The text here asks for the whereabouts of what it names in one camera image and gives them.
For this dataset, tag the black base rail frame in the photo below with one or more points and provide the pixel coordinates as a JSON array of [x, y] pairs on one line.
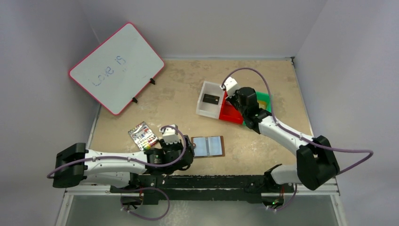
[[249, 188]]

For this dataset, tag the pink framed whiteboard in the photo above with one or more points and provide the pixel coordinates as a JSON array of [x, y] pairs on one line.
[[118, 69]]

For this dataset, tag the pack of coloured markers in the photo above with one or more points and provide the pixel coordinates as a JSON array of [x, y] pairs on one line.
[[143, 136]]

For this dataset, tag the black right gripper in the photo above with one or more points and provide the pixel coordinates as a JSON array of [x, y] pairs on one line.
[[231, 99]]

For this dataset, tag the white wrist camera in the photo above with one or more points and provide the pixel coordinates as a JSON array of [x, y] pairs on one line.
[[169, 135], [230, 86]]

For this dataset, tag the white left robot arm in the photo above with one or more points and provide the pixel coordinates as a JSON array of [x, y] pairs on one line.
[[77, 165]]

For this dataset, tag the white plastic bin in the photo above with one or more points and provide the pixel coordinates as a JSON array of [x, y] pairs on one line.
[[206, 109]]

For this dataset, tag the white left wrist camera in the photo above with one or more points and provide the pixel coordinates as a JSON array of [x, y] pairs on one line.
[[169, 135]]

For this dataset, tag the black credit card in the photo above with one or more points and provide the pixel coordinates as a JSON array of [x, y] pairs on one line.
[[211, 99]]

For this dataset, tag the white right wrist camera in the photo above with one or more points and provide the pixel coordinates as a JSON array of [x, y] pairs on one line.
[[230, 86]]

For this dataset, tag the red plastic bin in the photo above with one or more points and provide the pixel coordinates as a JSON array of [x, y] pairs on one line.
[[229, 113]]

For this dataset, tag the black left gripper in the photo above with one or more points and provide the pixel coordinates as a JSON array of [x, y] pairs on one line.
[[189, 148]]

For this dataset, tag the gold credit card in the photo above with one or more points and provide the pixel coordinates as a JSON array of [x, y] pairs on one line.
[[262, 104]]

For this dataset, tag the green plastic bin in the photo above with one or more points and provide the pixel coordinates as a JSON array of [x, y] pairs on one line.
[[263, 97]]

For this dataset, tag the brown leather card holder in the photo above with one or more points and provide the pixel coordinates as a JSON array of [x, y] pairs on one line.
[[208, 146]]

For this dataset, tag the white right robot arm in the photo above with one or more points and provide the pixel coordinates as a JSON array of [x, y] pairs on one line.
[[315, 163]]

